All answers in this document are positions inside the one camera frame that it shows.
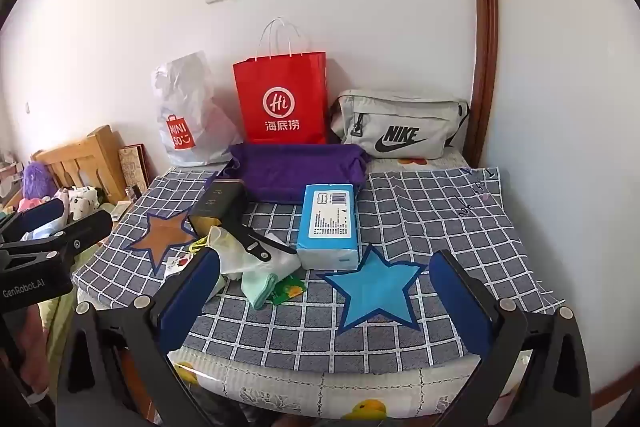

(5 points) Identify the patterned book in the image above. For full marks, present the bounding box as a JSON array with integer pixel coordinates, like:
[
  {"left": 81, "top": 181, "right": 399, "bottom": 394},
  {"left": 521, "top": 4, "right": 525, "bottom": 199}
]
[{"left": 118, "top": 143, "right": 151, "bottom": 202}]

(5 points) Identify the purple cloth pouch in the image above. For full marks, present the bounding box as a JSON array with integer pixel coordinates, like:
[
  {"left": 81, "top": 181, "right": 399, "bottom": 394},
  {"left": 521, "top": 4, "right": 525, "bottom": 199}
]
[{"left": 205, "top": 143, "right": 371, "bottom": 205}]

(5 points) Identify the small orange white packet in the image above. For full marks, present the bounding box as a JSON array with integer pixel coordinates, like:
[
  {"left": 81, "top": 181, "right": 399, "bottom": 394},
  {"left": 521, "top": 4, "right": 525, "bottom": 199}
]
[{"left": 162, "top": 251, "right": 196, "bottom": 280}]

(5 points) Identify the dark green box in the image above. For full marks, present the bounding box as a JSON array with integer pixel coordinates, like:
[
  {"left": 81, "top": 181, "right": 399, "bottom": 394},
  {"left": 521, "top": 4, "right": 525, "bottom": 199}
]
[{"left": 187, "top": 179, "right": 247, "bottom": 233}]

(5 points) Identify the wooden door frame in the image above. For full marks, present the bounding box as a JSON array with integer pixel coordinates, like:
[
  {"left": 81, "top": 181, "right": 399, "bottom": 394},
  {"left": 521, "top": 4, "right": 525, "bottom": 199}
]
[{"left": 462, "top": 0, "right": 501, "bottom": 168}]

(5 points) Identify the white plastic shopping bag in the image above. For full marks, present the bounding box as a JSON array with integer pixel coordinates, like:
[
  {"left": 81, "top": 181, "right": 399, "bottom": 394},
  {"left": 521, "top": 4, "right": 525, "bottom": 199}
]
[{"left": 151, "top": 51, "right": 246, "bottom": 168}]

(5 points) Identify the white glove mint cuff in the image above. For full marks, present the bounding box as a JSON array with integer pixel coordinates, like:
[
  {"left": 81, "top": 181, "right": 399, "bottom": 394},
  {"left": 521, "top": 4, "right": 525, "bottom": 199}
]
[{"left": 240, "top": 257, "right": 301, "bottom": 310}]

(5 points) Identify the wooden headboard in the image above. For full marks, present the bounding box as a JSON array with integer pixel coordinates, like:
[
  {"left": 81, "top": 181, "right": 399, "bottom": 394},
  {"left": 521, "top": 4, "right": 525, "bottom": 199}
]
[{"left": 32, "top": 124, "right": 126, "bottom": 202}]

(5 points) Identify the grey plaid blanket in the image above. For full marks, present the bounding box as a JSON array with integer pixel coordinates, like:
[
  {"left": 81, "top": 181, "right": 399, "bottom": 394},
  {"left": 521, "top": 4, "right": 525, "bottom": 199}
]
[{"left": 72, "top": 164, "right": 566, "bottom": 375}]

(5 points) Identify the grey waist bag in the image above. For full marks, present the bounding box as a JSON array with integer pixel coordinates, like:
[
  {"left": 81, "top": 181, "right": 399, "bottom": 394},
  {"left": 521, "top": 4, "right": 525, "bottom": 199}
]
[{"left": 327, "top": 89, "right": 471, "bottom": 159}]

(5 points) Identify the red paper bag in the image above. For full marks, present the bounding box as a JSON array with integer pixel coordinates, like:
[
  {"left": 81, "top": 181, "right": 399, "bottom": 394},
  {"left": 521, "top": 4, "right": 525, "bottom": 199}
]
[{"left": 232, "top": 18, "right": 328, "bottom": 145}]

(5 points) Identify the purple plush toy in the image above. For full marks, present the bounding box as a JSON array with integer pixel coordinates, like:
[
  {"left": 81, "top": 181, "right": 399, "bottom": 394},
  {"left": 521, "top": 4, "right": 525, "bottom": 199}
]
[{"left": 21, "top": 161, "right": 53, "bottom": 200}]

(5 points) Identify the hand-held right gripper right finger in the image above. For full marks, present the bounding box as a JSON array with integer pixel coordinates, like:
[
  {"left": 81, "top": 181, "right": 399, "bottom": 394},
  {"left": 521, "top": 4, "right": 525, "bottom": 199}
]
[{"left": 399, "top": 250, "right": 594, "bottom": 427}]

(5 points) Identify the blue tissue pack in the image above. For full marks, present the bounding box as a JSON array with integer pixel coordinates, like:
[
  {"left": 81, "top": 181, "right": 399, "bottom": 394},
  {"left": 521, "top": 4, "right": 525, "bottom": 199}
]
[{"left": 296, "top": 183, "right": 360, "bottom": 270}]

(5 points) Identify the light green bedding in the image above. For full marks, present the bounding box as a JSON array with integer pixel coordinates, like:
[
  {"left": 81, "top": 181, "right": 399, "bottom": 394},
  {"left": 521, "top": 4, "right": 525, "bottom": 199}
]
[{"left": 40, "top": 287, "right": 76, "bottom": 358}]

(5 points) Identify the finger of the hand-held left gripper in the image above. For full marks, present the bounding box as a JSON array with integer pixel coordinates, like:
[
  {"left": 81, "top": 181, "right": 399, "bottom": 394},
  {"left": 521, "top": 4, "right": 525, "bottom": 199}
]
[
  {"left": 0, "top": 198, "right": 69, "bottom": 243},
  {"left": 0, "top": 210, "right": 114, "bottom": 264}
]

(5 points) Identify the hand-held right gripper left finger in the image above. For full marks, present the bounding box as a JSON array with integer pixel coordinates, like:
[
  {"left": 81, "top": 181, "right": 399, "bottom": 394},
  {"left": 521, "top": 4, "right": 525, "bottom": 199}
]
[{"left": 56, "top": 249, "right": 247, "bottom": 427}]

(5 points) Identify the plain white glove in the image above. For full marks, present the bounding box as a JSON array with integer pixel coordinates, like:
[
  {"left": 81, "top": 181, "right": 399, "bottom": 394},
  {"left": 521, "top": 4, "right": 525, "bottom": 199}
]
[{"left": 207, "top": 226, "right": 251, "bottom": 295}]

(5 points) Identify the green wet wipe packet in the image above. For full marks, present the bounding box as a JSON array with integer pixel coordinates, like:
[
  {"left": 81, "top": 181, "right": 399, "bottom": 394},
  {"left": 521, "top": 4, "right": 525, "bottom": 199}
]
[{"left": 272, "top": 274, "right": 307, "bottom": 306}]

